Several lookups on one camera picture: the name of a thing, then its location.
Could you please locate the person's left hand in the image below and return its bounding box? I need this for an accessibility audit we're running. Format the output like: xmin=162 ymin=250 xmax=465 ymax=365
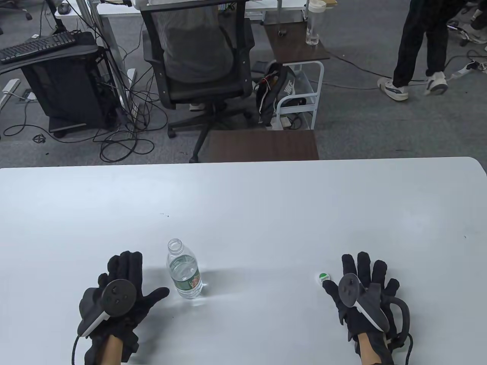
xmin=78 ymin=250 xmax=170 ymax=365

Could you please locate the person's right hand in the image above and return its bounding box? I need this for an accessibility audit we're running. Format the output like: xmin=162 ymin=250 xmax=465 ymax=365
xmin=323 ymin=252 xmax=401 ymax=365

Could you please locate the black white left-hand controller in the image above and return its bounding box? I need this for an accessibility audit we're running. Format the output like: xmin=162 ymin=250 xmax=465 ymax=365
xmin=77 ymin=279 xmax=137 ymax=338

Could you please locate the black white right-hand controller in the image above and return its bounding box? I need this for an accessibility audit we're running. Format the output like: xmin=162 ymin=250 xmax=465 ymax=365
xmin=338 ymin=275 xmax=390 ymax=334

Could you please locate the clear mineral water bottle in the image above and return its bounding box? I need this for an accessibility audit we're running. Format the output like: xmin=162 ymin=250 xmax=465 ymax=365
xmin=166 ymin=238 xmax=203 ymax=300

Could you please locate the person's left forearm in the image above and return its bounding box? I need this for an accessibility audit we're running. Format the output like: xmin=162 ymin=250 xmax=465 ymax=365
xmin=97 ymin=335 xmax=124 ymax=365

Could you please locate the person's right forearm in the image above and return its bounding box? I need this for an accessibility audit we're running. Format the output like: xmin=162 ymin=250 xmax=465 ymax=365
xmin=359 ymin=332 xmax=383 ymax=365

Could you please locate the tall clear drinking bottle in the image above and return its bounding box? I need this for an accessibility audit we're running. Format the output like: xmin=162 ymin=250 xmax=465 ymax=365
xmin=306 ymin=0 xmax=327 ymax=46

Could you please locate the dark wooden board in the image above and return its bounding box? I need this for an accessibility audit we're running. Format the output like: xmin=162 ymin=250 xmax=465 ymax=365
xmin=207 ymin=130 xmax=319 ymax=161

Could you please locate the black computer tower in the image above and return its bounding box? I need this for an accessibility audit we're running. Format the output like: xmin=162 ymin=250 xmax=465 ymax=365
xmin=21 ymin=53 xmax=118 ymax=132

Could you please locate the black mesh office chair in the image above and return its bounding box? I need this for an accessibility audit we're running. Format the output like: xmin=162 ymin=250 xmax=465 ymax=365
xmin=140 ymin=0 xmax=256 ymax=163

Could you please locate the black backpack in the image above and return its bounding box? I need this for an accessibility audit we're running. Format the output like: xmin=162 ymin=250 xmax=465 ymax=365
xmin=254 ymin=62 xmax=298 ymax=127

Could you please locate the white desk foot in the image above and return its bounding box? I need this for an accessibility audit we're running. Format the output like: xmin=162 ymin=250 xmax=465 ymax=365
xmin=0 ymin=79 xmax=20 ymax=111

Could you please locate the white power strip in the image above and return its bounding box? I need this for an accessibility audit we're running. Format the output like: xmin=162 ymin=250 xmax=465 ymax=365
xmin=451 ymin=62 xmax=479 ymax=79

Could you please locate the black keyboard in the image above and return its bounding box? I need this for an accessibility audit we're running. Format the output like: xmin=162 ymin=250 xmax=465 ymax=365
xmin=0 ymin=31 xmax=76 ymax=63

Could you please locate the wooden top white cart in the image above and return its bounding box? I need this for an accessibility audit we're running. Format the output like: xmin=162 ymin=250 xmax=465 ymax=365
xmin=263 ymin=21 xmax=331 ymax=130

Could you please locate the wheeled chair base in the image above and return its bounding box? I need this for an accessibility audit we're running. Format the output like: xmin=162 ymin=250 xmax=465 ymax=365
xmin=446 ymin=21 xmax=487 ymax=47

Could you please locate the white desk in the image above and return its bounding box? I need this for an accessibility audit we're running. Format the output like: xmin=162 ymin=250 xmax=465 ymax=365
xmin=53 ymin=0 xmax=309 ymax=123

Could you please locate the black chair base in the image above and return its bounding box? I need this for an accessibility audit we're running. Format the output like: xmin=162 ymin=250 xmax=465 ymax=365
xmin=0 ymin=0 xmax=33 ymax=21

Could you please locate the tangle of black floor cables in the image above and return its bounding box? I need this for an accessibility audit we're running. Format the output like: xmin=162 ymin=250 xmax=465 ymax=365
xmin=2 ymin=23 xmax=169 ymax=162

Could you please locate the long black floor cable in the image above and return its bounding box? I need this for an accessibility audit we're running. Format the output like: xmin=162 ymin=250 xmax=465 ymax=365
xmin=328 ymin=51 xmax=487 ymax=83

